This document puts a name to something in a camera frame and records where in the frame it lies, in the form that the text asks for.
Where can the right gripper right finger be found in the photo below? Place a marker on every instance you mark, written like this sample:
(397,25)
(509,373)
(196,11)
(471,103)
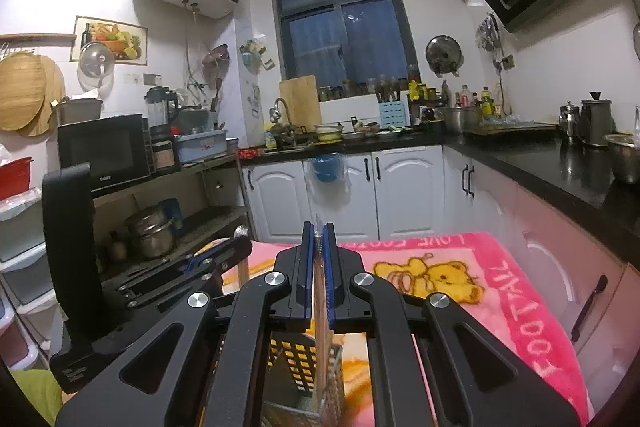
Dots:
(431,362)

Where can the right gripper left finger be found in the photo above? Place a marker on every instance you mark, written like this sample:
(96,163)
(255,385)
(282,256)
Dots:
(204,361)

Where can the dark green utensil basket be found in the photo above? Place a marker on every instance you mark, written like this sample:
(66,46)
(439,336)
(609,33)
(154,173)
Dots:
(290,396)

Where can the chopsticks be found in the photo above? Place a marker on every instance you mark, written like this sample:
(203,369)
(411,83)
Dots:
(321,330)

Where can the green sleeve left forearm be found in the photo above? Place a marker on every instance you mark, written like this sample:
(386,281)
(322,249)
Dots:
(41,390)

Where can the white lower kitchen cabinets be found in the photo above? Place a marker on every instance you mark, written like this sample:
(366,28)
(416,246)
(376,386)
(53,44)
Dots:
(572,228)

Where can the dark kitchen window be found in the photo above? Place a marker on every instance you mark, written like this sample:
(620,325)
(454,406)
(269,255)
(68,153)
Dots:
(340,40)

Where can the steel pot on shelf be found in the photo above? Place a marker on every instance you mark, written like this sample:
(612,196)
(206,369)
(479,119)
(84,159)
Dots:
(151,232)

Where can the pink cartoon bear blanket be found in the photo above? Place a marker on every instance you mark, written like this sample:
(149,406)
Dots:
(477,272)

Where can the wooden storage shelf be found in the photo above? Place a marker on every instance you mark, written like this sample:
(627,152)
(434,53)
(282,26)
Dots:
(212,199)

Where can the red plastic basin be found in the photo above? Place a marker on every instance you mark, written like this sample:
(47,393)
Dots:
(15,177)

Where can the black microwave oven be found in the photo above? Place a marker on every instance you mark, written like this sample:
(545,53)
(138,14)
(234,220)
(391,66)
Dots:
(117,149)

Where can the blue dish tub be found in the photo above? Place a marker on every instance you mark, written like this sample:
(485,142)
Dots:
(201,146)

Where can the black blender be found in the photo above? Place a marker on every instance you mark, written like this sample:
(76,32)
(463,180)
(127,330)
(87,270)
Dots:
(162,106)

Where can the blue hanging bucket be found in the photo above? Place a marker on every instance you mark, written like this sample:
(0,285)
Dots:
(328,168)

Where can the round bamboo boards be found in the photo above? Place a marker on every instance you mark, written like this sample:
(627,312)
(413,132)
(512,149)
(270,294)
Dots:
(30,83)

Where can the glass pot lid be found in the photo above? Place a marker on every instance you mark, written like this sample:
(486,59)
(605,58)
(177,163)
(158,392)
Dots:
(96,60)

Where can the blue knife block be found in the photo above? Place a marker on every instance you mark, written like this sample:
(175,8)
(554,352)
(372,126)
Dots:
(392,114)

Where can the framed fruit picture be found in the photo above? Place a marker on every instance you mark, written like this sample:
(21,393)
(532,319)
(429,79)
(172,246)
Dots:
(127,42)

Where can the wooden cutting board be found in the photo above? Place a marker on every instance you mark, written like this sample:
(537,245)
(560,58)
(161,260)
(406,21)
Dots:
(302,100)

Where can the steel kettle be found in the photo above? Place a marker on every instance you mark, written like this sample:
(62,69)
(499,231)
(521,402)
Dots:
(569,122)

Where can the steel bowl on counter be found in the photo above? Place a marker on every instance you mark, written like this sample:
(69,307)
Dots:
(624,157)

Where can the steel coffee pot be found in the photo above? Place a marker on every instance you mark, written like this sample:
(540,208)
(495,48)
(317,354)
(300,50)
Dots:
(595,120)

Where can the hanging steel pot lid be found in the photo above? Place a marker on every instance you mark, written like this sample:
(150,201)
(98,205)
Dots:
(444,56)

